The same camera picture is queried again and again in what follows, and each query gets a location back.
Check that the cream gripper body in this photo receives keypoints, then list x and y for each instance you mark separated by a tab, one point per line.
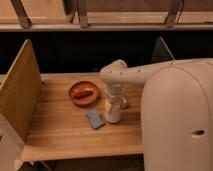
108	107

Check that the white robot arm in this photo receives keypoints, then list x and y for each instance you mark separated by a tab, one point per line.
176	111

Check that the blue sponge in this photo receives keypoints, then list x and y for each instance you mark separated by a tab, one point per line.
95	119

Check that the red sausage in bowl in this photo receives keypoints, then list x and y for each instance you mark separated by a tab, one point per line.
82	94

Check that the orange bowl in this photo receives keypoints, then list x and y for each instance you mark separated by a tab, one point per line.
84	86

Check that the right dark side panel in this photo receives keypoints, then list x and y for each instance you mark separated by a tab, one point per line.
161	52

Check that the left wooden side panel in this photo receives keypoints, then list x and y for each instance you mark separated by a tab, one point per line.
19	91

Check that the wooden shelf frame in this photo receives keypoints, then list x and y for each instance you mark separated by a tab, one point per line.
105	15

